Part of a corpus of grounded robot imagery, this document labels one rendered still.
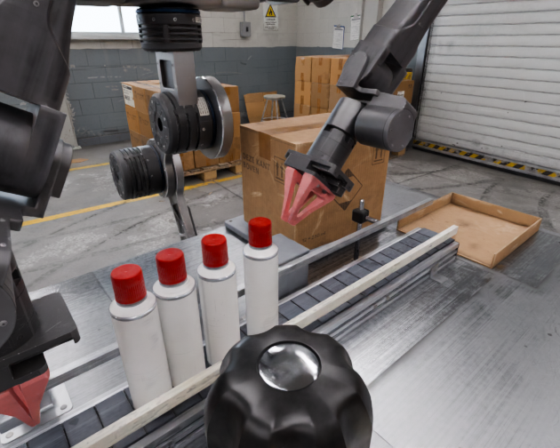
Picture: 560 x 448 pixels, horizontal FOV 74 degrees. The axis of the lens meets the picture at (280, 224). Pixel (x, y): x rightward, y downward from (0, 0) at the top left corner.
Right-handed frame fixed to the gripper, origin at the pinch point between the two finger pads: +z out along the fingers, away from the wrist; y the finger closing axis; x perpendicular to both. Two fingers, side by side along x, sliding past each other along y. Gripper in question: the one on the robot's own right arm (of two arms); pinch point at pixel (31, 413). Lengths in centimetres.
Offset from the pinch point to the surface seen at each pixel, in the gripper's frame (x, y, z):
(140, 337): 3.7, 11.2, 0.5
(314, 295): 8.5, 44.1, 13.8
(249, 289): 6.3, 28.0, 3.4
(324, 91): 256, 304, 21
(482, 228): 4, 106, 19
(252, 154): 43, 56, -4
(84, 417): 9.3, 3.7, 13.5
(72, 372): 9.3, 4.2, 5.8
